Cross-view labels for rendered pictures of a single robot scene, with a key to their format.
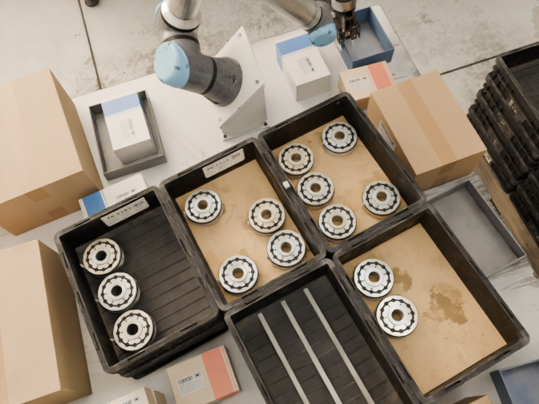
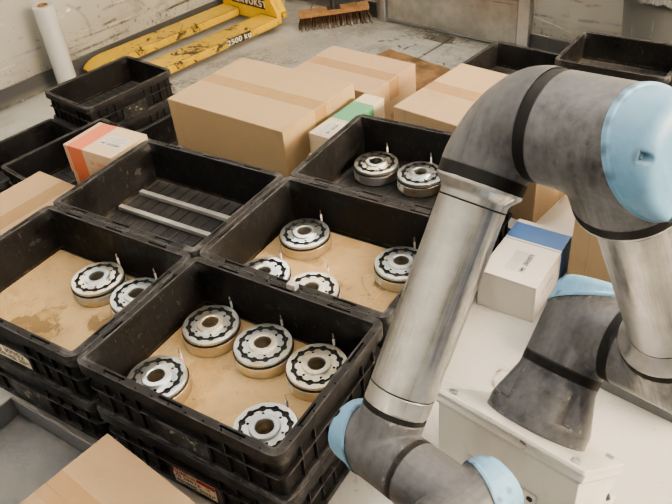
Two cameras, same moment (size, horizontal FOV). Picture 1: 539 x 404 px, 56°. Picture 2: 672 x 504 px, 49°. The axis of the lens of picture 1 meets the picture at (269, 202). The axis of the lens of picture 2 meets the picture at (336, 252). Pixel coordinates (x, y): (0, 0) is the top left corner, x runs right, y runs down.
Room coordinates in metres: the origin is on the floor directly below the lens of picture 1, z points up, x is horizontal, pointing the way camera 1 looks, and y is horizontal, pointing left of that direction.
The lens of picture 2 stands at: (1.41, -0.51, 1.73)
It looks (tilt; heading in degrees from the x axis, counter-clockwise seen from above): 37 degrees down; 146
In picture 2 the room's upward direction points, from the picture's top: 6 degrees counter-clockwise
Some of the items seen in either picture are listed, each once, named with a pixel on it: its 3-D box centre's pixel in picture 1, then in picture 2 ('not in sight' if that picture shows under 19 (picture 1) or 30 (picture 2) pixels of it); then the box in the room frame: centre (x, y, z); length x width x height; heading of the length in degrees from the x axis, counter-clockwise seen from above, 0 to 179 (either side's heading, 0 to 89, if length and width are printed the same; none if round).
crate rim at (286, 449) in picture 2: (338, 168); (231, 345); (0.60, -0.20, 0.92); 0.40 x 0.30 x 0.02; 21
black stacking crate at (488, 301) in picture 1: (421, 301); (68, 296); (0.23, -0.34, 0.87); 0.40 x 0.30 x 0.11; 21
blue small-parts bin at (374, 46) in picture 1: (360, 40); not in sight; (1.16, -0.39, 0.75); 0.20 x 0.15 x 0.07; 12
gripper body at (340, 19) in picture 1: (344, 19); not in sight; (1.11, -0.31, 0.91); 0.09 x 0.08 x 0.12; 11
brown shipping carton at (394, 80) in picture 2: not in sight; (352, 93); (-0.20, 0.67, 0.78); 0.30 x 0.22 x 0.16; 15
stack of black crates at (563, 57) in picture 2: not in sight; (613, 111); (-0.03, 1.77, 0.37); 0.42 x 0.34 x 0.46; 12
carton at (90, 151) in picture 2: not in sight; (109, 153); (-0.20, -0.07, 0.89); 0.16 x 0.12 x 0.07; 21
